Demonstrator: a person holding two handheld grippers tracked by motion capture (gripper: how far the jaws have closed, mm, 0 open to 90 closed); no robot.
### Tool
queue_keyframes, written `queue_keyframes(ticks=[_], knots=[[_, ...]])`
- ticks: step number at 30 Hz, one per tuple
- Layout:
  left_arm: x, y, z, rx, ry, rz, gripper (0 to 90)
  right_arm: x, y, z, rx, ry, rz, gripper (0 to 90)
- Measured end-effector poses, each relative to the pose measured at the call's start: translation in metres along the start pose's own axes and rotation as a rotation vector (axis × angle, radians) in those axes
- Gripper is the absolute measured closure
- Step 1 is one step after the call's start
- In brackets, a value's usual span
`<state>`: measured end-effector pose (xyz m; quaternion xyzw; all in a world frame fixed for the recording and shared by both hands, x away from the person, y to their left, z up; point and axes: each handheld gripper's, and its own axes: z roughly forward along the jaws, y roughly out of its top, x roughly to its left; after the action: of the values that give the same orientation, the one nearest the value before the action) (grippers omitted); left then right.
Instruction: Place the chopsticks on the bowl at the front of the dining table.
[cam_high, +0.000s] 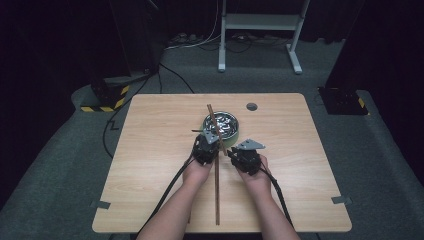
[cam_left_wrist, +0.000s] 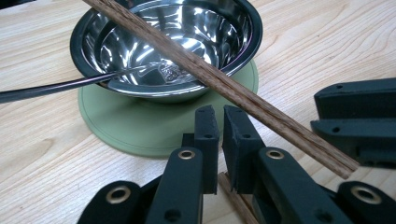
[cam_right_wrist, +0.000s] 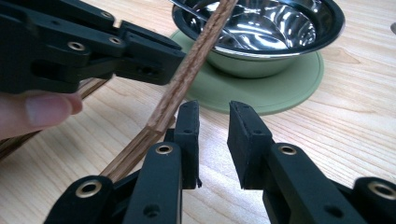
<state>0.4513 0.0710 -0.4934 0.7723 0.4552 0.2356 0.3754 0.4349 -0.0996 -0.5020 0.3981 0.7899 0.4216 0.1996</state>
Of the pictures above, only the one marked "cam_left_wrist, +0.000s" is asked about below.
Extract brown wooden chopstick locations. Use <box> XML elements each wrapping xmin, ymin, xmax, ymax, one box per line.
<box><xmin>99</xmin><ymin>0</ymin><xmax>361</xmax><ymax>175</ymax></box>
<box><xmin>217</xmin><ymin>172</ymin><xmax>260</xmax><ymax>224</ymax></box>
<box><xmin>81</xmin><ymin>0</ymin><xmax>348</xmax><ymax>180</ymax></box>

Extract stainless steel bowl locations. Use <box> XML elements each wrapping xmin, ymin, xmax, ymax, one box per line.
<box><xmin>69</xmin><ymin>0</ymin><xmax>264</xmax><ymax>105</ymax></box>

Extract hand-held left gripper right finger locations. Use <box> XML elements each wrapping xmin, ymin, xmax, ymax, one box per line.
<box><xmin>221</xmin><ymin>105</ymin><xmax>353</xmax><ymax>224</ymax></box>

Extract round green mat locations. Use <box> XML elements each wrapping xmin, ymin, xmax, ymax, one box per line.
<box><xmin>77</xmin><ymin>59</ymin><xmax>260</xmax><ymax>159</ymax></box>

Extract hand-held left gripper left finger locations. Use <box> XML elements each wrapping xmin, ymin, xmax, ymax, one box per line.
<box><xmin>146</xmin><ymin>105</ymin><xmax>220</xmax><ymax>224</ymax></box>

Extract metal spoon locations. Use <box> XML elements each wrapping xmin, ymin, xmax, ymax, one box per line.
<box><xmin>0</xmin><ymin>62</ymin><xmax>191</xmax><ymax>105</ymax></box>

